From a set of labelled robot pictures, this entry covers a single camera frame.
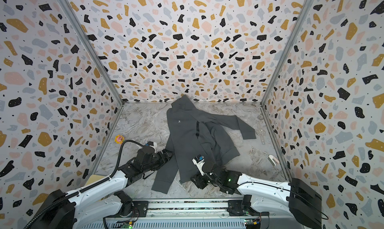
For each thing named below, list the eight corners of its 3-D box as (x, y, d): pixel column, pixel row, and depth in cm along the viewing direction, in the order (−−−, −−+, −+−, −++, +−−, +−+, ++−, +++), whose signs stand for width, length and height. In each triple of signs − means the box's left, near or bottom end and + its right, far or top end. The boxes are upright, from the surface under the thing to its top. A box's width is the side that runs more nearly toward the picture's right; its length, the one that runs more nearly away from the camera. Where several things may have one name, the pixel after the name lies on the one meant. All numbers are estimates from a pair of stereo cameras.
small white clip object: (274, 166, 91) (276, 164, 89) (266, 157, 95) (268, 155, 92) (278, 164, 92) (280, 162, 90) (270, 155, 96) (272, 153, 94)
